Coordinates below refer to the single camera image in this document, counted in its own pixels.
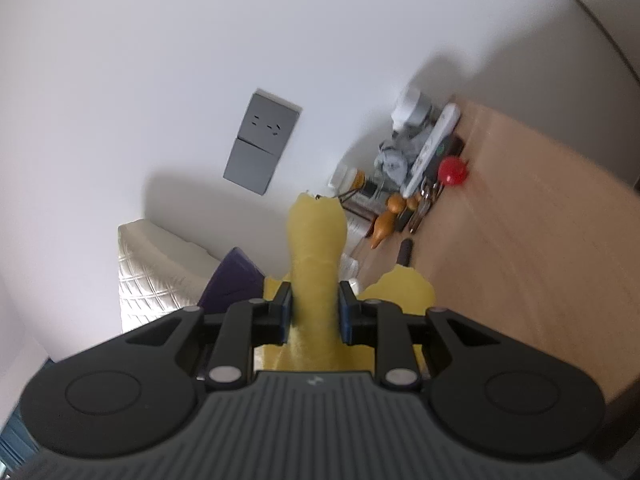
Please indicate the yellow cleaning cloth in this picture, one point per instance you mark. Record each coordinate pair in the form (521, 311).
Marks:
(317, 260)

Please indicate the small white bottle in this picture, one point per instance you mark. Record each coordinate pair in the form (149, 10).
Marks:
(343, 176)

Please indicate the black marker pen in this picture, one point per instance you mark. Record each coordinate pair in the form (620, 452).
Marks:
(404, 252)

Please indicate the white remote control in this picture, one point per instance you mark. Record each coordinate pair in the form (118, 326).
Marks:
(431, 150)

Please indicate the orange gourd figurine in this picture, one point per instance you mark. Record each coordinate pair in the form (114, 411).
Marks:
(384, 222)

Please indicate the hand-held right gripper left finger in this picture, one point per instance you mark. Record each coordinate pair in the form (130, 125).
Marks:
(283, 310)

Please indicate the grey alarm clock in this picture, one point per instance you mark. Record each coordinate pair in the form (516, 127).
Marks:
(395, 161)

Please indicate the white quilted pillow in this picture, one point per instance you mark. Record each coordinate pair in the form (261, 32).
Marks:
(150, 270)

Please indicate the wooden bedside table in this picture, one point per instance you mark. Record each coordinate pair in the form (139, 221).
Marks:
(505, 260)

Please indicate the purple cushion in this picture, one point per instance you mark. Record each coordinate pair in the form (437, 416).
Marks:
(233, 280)

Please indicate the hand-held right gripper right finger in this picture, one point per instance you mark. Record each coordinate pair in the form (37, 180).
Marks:
(347, 312)

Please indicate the grey wall socket panel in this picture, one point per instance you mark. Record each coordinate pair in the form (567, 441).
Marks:
(261, 143)

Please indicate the red round ball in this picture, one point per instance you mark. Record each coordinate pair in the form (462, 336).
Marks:
(453, 171)

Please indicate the white round device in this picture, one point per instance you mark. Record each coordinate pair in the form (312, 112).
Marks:
(412, 107)

